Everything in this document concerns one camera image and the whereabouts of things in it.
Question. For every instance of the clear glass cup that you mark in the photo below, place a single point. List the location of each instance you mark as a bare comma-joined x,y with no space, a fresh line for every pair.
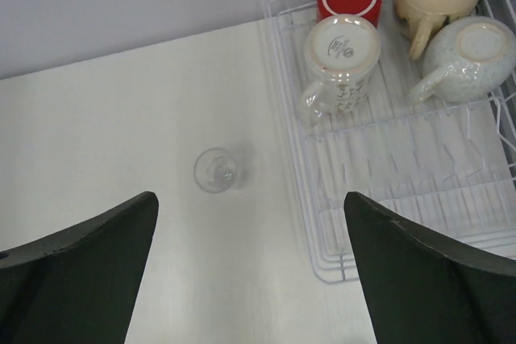
221,169

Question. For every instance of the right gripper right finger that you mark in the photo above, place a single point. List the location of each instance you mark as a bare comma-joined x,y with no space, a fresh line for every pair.
421,286

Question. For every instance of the floral mug orange inside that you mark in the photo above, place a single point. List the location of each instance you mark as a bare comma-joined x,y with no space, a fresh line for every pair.
340,53

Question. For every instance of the white speckled mug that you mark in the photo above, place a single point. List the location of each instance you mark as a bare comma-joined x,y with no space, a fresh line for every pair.
466,60

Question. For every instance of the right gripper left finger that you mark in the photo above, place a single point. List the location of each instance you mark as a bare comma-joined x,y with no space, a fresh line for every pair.
80,284

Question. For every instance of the white wire dish rack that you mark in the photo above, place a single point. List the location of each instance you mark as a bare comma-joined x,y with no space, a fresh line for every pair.
446,166

